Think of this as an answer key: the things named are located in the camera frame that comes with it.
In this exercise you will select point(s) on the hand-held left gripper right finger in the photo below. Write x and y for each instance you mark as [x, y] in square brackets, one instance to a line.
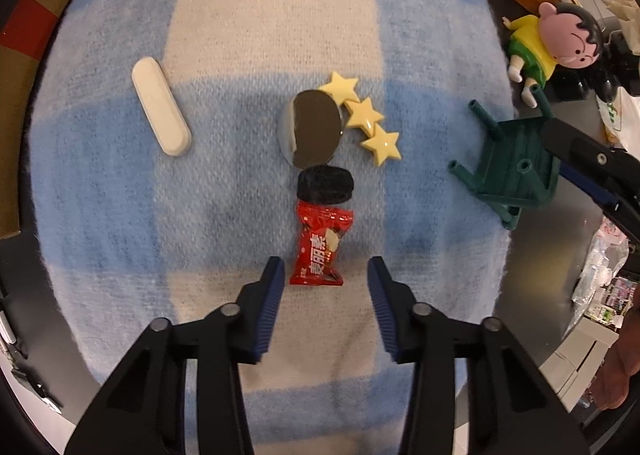
[385, 310]

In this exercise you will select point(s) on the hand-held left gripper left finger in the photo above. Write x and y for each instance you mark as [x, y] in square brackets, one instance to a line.
[267, 315]

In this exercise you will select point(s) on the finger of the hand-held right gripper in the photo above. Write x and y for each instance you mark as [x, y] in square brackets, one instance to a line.
[627, 210]
[590, 182]

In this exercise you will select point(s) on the green toy stool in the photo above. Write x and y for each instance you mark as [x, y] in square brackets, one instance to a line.
[510, 165]

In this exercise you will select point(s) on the red candy packet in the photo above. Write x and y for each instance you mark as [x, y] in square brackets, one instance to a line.
[320, 240]

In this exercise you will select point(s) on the small round mirror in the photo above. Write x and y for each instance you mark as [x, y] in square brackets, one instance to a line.
[315, 130]

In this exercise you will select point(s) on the yellow star hair clip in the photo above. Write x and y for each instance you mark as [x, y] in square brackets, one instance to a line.
[365, 115]

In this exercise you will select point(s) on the white oblong tube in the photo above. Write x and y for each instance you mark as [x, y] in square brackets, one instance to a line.
[160, 107]

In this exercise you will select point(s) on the brown cardboard box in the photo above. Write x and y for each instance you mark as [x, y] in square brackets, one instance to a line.
[30, 35]

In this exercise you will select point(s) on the person's right forearm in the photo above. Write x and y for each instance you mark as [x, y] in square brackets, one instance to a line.
[622, 360]

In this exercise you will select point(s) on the clear plastic packets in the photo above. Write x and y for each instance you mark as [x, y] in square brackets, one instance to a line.
[600, 255]

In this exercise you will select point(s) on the white plastic bag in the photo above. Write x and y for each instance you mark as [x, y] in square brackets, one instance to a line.
[627, 110]

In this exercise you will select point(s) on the blue checked blanket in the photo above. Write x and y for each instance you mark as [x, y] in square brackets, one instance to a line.
[225, 215]

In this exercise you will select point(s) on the black vase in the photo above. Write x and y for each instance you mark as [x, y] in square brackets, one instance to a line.
[622, 65]

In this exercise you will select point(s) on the cartoon boy figurine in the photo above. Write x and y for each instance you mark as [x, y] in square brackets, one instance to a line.
[550, 45]

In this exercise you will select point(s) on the white rose bouquet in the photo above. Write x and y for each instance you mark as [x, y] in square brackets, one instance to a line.
[625, 5]

